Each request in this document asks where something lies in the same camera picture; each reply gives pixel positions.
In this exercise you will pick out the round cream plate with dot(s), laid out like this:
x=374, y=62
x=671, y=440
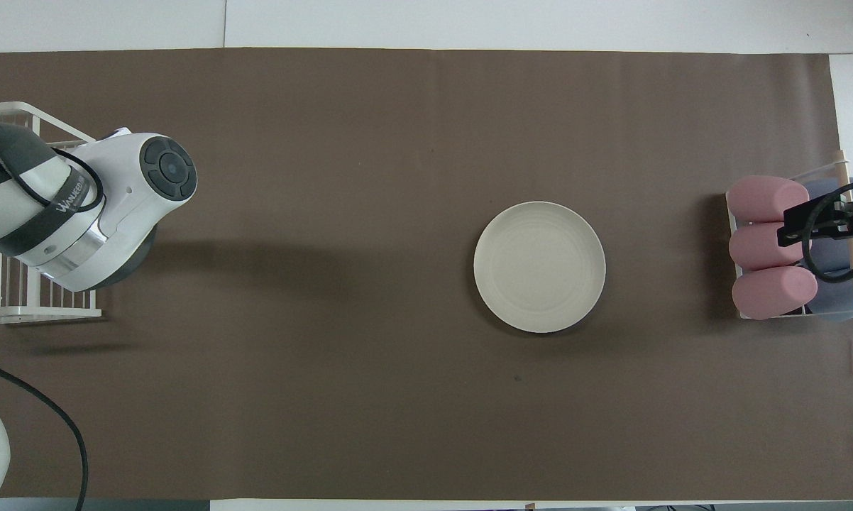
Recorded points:
x=540, y=267

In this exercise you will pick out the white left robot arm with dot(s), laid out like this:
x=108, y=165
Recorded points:
x=114, y=206

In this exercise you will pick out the pink plastic cup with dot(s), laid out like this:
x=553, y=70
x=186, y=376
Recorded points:
x=760, y=199
x=771, y=292
x=756, y=248

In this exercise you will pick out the brown table mat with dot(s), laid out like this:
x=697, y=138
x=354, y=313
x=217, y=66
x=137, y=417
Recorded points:
x=327, y=213

